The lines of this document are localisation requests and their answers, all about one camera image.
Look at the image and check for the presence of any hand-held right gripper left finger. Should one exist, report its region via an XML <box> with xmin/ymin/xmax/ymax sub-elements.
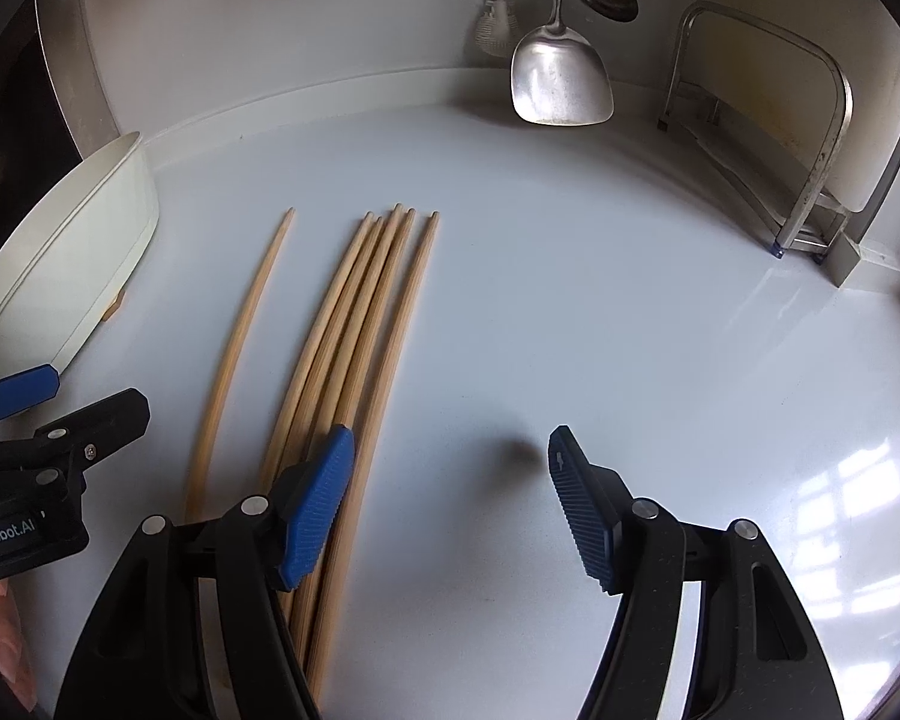
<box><xmin>52</xmin><ymin>425</ymin><xmax>356</xmax><ymax>720</ymax></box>

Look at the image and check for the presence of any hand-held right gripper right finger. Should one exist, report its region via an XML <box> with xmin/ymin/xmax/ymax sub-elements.
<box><xmin>547</xmin><ymin>426</ymin><xmax>845</xmax><ymax>720</ymax></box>

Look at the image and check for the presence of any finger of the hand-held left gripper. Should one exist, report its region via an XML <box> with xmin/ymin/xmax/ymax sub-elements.
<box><xmin>0</xmin><ymin>388</ymin><xmax>152</xmax><ymax>485</ymax></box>
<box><xmin>0</xmin><ymin>364</ymin><xmax>62</xmax><ymax>422</ymax></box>

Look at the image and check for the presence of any white round bowl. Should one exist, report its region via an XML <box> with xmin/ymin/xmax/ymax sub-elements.
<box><xmin>0</xmin><ymin>131</ymin><xmax>160</xmax><ymax>372</ymax></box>

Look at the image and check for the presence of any pile of wooden chopsticks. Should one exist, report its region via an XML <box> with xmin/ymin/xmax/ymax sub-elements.
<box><xmin>289</xmin><ymin>202</ymin><xmax>442</xmax><ymax>687</ymax></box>

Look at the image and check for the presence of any person's left hand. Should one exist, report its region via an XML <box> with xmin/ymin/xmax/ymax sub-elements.
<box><xmin>0</xmin><ymin>580</ymin><xmax>37</xmax><ymax>702</ymax></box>

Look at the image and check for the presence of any black gas stove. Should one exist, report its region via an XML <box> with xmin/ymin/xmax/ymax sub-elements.
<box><xmin>0</xmin><ymin>0</ymin><xmax>68</xmax><ymax>286</ymax></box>

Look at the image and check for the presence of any metal cutting board rack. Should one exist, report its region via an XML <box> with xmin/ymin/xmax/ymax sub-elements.
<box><xmin>658</xmin><ymin>2</ymin><xmax>854</xmax><ymax>263</ymax></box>

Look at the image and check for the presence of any steel spatula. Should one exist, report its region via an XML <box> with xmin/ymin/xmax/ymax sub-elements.
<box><xmin>511</xmin><ymin>0</ymin><xmax>614</xmax><ymax>127</ymax></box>

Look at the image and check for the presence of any white cutting board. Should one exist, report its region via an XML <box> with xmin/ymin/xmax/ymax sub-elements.
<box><xmin>694</xmin><ymin>0</ymin><xmax>900</xmax><ymax>215</ymax></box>

